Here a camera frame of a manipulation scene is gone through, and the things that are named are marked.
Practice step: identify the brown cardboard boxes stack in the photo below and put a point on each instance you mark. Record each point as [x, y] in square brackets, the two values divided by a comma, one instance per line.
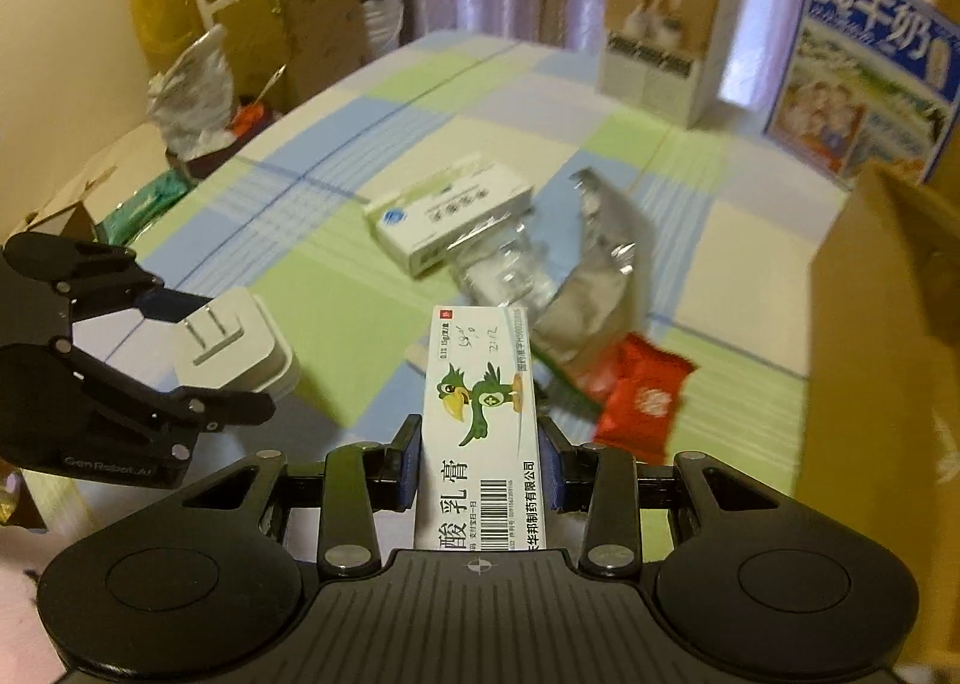
[315, 39]

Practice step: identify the brown cardboard box container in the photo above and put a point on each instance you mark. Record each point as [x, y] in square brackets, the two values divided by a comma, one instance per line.
[877, 369]

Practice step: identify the checked tablecloth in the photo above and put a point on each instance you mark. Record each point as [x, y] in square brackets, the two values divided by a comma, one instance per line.
[337, 121]

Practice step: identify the white box with dog print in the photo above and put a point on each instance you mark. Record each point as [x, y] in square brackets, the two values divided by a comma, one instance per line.
[660, 39]

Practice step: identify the black and white striped bag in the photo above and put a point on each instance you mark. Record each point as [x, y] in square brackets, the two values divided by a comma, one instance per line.
[386, 16]

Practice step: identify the white ointment box green parrot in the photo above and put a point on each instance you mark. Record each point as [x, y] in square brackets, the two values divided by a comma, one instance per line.
[480, 429]

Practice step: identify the red snack packet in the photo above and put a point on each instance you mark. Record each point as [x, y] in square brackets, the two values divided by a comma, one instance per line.
[645, 391]

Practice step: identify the crumpled silver plastic bag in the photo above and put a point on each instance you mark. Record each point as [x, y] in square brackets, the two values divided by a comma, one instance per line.
[191, 99]

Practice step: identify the white power adapter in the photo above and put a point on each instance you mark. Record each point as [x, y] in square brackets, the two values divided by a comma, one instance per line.
[240, 346]

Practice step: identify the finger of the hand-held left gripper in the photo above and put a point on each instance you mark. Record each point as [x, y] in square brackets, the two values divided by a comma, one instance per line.
[225, 408]
[112, 271]

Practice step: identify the green packet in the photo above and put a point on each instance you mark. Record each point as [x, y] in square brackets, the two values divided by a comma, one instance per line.
[142, 208]

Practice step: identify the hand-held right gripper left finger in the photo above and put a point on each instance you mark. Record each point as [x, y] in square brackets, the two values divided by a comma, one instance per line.
[409, 466]

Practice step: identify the silver foil bag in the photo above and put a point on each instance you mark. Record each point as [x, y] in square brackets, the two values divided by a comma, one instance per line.
[592, 264]

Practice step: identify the small open cardboard box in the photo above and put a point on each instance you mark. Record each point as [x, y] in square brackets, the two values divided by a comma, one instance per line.
[90, 181]

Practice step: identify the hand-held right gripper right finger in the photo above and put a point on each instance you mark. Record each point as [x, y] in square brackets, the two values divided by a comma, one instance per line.
[551, 474]

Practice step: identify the white medicine box blue label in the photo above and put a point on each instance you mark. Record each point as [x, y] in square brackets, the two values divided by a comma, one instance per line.
[442, 211]

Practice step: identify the blue milk carton box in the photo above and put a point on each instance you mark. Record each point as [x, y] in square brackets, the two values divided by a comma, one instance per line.
[862, 69]

